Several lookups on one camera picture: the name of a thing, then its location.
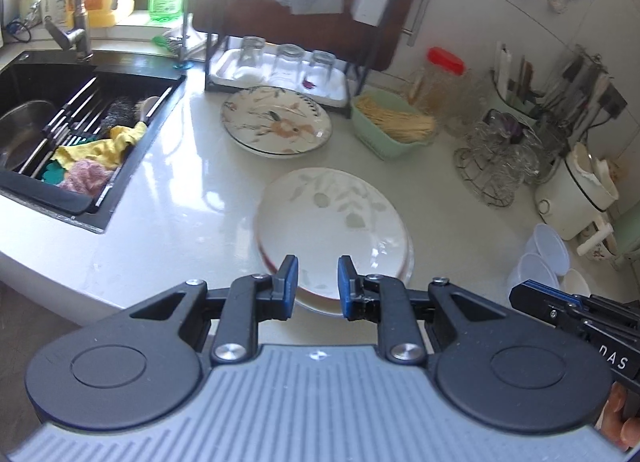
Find floral ceramic mug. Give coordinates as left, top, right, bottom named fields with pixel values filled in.
left=576, top=221, right=622, bottom=263

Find red-lid plastic jar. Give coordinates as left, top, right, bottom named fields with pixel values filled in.
left=414, top=46, right=467, bottom=113

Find steel pot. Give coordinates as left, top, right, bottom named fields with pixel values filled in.
left=0, top=100, right=59, bottom=171

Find black scrubbing brush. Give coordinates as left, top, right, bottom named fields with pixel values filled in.
left=99, top=96, right=140, bottom=131

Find tall clear glass jar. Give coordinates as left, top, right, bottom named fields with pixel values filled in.
left=444, top=68, right=495, bottom=139

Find brown cutting board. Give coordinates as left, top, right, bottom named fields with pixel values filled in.
left=192, top=0, right=434, bottom=73

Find floral plate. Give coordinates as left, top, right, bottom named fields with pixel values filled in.
left=221, top=86, right=334, bottom=159

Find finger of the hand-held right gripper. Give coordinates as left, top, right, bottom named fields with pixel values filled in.
left=508, top=280, right=593, bottom=333

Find black dish rack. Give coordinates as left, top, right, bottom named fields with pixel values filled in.
left=181, top=0, right=402, bottom=119

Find black sink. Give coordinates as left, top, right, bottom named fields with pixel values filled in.
left=0, top=50, right=187, bottom=235

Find wire rack of glasses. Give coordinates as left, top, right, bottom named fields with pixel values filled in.
left=464, top=109, right=562, bottom=193

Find green basket of sticks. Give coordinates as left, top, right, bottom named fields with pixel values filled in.
left=349, top=88, right=441, bottom=161

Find white leaf-print plate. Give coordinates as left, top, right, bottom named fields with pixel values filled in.
left=254, top=167, right=416, bottom=316

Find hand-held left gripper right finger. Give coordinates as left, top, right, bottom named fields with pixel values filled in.
left=337, top=255, right=509, bottom=363

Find person's right hand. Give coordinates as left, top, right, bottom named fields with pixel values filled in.
left=596, top=382, right=637, bottom=453

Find white rice cooker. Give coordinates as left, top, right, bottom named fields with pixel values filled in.
left=534, top=142, right=622, bottom=243

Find yellow cloth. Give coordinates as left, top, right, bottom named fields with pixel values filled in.
left=52, top=121, right=149, bottom=169

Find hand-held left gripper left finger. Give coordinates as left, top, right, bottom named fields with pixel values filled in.
left=127, top=254, right=301, bottom=364

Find pink cloth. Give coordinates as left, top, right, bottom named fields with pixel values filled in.
left=58, top=158, right=117, bottom=193

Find roll-up sink rack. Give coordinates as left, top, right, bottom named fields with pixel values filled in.
left=16, top=76, right=174, bottom=216

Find clear drinking glass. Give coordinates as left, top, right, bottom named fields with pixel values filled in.
left=304, top=50, right=337, bottom=93
left=234, top=36, right=267, bottom=84
left=271, top=44, right=304, bottom=88

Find steel faucet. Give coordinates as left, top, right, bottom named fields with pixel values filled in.
left=43, top=0, right=96, bottom=63

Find wire cup rack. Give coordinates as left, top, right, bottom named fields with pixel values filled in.
left=452, top=141, right=527, bottom=208

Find white drip tray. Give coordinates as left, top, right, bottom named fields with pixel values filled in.
left=208, top=48, right=351, bottom=107

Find wall utensil rack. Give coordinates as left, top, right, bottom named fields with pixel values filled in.
left=539, top=44, right=628, bottom=119

